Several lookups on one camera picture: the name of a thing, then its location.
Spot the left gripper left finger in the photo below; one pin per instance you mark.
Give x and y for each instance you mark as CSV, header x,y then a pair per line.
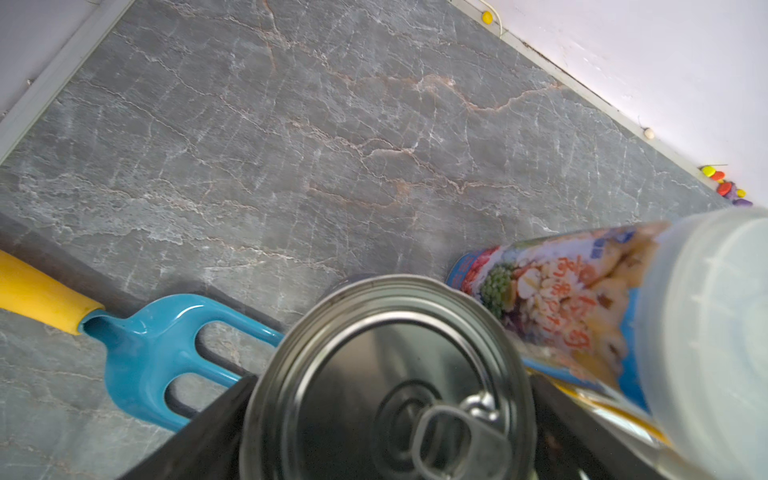
x,y
208,447

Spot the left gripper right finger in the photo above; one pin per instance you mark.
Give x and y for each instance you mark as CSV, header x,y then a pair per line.
x,y
571,444

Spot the tall colourful snack tube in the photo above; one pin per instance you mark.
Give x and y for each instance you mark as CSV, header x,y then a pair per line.
x,y
665,322

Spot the blue soup can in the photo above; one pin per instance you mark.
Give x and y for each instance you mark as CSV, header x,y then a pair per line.
x,y
392,377

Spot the coloured beads on edge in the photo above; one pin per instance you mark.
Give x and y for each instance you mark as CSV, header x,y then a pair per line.
x,y
724,188

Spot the teal toy fork yellow handle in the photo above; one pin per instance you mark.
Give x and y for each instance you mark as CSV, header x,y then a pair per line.
x,y
146,352

